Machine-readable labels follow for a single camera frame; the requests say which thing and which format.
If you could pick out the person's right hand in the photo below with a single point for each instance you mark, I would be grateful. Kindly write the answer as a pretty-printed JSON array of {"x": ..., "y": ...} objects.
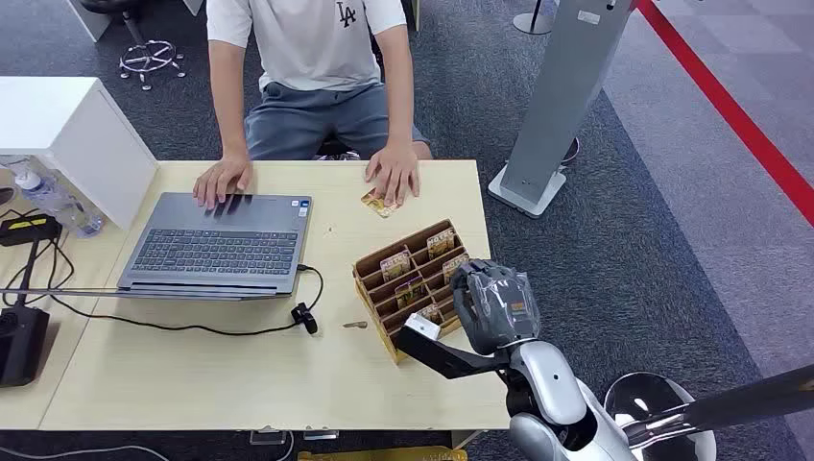
[{"x": 222, "y": 181}]

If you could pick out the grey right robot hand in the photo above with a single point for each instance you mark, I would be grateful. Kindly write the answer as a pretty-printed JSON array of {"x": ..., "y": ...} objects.
[{"x": 496, "y": 312}]

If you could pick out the person's left hand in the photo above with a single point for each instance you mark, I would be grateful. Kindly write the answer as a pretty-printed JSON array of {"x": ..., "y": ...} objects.
[{"x": 397, "y": 172}]

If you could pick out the yellow hotel card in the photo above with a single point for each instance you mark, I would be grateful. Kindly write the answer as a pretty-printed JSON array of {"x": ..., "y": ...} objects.
[
  {"x": 380, "y": 208},
  {"x": 440, "y": 243},
  {"x": 429, "y": 313},
  {"x": 395, "y": 266},
  {"x": 454, "y": 267},
  {"x": 410, "y": 293}
]

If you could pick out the person's right forearm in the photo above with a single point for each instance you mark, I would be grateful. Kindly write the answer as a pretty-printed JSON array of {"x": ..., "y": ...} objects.
[{"x": 229, "y": 114}]

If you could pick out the person's left forearm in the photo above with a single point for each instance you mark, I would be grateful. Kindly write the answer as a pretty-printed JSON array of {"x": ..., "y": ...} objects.
[{"x": 397, "y": 102}]

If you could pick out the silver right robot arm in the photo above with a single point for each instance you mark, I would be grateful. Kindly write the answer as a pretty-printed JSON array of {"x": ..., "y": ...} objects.
[{"x": 550, "y": 382}]

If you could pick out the wooden card holder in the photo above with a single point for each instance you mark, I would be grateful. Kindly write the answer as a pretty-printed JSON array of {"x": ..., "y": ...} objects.
[{"x": 375, "y": 286}]

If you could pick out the person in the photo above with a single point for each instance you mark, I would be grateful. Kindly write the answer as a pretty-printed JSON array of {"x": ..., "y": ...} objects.
[{"x": 311, "y": 44}]

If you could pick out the black stool seat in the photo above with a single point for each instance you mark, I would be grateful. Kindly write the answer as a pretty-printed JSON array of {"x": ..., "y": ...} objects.
[{"x": 332, "y": 147}]

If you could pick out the grey laptop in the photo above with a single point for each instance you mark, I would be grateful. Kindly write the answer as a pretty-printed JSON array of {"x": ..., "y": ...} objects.
[{"x": 216, "y": 251}]

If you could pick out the small brown key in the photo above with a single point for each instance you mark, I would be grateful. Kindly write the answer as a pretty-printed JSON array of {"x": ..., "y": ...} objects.
[{"x": 355, "y": 325}]

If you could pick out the black clip microphone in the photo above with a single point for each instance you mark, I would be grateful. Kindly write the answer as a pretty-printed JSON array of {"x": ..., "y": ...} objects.
[{"x": 305, "y": 318}]

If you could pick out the chrome robot dome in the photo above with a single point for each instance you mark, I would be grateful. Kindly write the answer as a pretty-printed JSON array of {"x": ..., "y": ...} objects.
[{"x": 636, "y": 394}]

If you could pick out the clear plastic water bottle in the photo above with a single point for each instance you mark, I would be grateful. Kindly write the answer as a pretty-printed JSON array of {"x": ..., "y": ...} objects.
[{"x": 57, "y": 203}]

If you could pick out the white cabinet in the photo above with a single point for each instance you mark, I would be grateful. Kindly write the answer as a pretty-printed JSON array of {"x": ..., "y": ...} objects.
[{"x": 63, "y": 121}]

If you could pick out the black office chair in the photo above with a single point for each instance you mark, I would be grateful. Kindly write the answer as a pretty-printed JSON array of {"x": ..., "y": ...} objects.
[{"x": 135, "y": 28}]

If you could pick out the dark round disc base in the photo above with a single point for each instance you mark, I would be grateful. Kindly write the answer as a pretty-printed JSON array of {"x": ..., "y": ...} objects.
[{"x": 572, "y": 151}]

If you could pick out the grey kiosk stand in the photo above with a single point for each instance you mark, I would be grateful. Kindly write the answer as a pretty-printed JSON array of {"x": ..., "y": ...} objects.
[{"x": 559, "y": 95}]

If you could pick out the yellow flat object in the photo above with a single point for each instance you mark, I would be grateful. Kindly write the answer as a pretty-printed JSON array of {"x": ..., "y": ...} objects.
[{"x": 381, "y": 455}]

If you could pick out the thin grey rod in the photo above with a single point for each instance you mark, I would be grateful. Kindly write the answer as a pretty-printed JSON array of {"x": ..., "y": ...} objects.
[{"x": 76, "y": 293}]

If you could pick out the round grey stand base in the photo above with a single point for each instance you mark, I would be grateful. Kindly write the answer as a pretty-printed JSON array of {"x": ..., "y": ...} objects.
[{"x": 531, "y": 24}]

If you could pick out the black adapter with yellow label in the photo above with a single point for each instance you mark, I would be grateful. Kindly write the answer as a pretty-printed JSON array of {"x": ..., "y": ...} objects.
[{"x": 28, "y": 228}]

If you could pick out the metal desk clamp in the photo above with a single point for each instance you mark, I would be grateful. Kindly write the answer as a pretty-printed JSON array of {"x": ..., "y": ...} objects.
[
  {"x": 267, "y": 437},
  {"x": 320, "y": 435}
]

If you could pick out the black device with pole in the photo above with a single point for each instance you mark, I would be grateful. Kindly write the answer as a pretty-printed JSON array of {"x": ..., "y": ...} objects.
[{"x": 19, "y": 347}]

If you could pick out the dark glossy bar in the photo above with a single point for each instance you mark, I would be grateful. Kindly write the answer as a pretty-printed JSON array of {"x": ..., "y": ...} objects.
[{"x": 750, "y": 397}]

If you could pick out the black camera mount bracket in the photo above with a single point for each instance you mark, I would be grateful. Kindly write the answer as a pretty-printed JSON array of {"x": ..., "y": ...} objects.
[{"x": 445, "y": 359}]

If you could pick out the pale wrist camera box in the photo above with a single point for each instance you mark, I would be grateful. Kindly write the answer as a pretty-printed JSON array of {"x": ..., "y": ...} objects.
[{"x": 423, "y": 326}]

